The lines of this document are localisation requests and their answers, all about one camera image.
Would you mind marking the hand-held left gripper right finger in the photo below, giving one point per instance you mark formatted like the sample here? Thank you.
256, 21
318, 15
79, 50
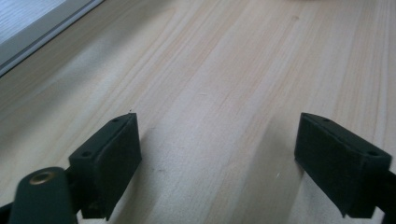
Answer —
339, 168

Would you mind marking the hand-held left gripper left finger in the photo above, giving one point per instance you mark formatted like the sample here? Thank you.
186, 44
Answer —
104, 165

